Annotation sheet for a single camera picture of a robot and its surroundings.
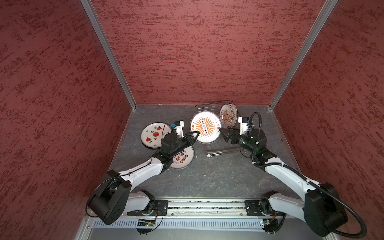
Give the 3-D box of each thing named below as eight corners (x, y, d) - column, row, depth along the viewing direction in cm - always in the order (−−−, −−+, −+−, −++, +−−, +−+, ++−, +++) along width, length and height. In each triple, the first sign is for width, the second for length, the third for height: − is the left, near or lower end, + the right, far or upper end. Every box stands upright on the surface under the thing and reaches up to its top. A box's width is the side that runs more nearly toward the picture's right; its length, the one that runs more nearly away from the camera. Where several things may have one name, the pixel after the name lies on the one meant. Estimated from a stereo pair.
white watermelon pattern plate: (134, 142, 101) (132, 138, 98) (154, 120, 113) (152, 117, 110) (156, 153, 96) (155, 150, 93) (174, 129, 108) (173, 126, 105)
